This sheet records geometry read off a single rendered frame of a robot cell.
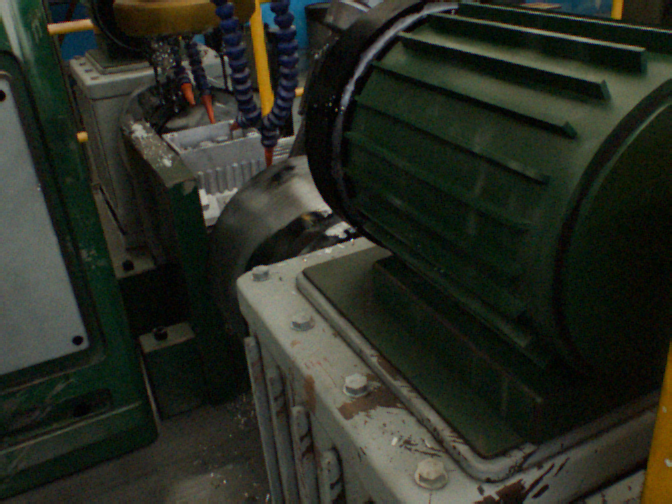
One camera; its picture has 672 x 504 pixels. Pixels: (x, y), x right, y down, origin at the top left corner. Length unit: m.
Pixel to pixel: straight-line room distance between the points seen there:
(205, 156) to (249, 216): 0.23
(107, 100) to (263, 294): 0.91
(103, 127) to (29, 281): 0.64
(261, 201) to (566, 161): 0.47
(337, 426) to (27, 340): 0.50
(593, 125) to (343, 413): 0.22
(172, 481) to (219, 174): 0.41
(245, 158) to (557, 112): 0.68
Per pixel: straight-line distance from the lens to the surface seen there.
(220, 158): 0.94
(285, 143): 1.02
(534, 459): 0.37
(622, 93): 0.31
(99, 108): 1.38
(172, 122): 1.18
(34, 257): 0.79
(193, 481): 0.90
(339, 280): 0.50
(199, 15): 0.85
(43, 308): 0.82
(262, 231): 0.68
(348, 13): 0.93
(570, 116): 0.31
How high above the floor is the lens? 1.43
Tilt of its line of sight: 28 degrees down
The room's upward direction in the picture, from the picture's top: 5 degrees counter-clockwise
